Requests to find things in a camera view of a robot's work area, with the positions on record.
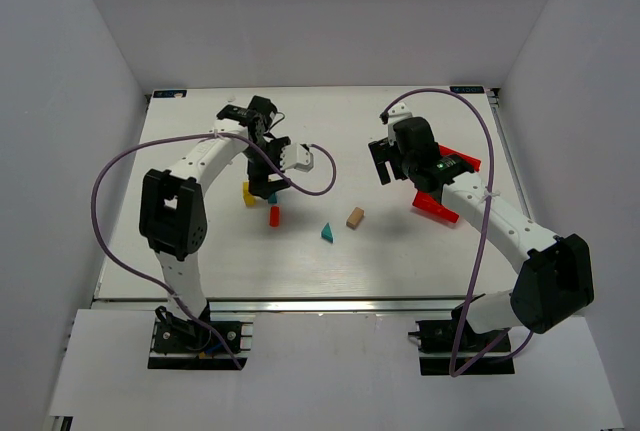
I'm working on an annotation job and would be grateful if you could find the left blue corner sticker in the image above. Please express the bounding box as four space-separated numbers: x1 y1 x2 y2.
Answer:
152 89 187 99

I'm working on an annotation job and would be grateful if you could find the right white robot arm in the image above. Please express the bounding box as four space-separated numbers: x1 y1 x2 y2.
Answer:
369 111 594 334

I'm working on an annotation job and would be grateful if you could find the natural wood block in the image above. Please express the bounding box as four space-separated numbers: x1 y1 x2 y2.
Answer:
346 207 365 229

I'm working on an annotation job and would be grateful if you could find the red plastic bin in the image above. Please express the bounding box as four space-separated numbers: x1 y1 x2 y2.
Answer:
410 143 484 225

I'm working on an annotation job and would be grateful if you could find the red cylinder block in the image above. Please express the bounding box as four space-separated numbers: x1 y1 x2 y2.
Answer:
269 205 280 228

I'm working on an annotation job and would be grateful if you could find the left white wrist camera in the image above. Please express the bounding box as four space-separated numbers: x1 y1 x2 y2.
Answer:
280 143 314 172

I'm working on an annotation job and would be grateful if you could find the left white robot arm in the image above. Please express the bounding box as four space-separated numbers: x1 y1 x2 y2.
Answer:
139 96 291 321

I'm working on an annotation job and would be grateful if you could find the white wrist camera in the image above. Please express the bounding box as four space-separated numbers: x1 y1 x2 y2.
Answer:
280 143 314 172
379 102 413 125

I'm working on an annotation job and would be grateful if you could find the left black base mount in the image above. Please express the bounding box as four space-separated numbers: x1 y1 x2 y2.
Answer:
147 306 253 371

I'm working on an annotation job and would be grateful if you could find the yellow cube block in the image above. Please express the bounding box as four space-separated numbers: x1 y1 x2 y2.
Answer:
243 194 256 207

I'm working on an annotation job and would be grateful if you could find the right blue corner sticker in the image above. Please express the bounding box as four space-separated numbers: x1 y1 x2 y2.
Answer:
449 86 485 95

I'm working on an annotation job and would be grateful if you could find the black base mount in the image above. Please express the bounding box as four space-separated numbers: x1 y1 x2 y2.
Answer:
147 306 253 371
407 305 515 377

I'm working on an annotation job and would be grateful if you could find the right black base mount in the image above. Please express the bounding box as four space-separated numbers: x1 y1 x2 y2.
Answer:
407 305 515 377

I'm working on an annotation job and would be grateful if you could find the blue corner sticker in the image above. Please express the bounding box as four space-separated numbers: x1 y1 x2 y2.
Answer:
449 86 485 95
152 89 187 99

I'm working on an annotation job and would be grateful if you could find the teal triangle block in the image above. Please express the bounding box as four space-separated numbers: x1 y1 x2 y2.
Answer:
321 223 334 243

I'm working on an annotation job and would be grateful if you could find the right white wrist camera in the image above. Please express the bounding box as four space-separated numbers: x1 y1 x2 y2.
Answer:
379 102 413 125

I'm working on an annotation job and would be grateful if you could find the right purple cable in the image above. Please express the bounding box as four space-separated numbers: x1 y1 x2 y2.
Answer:
379 87 534 378

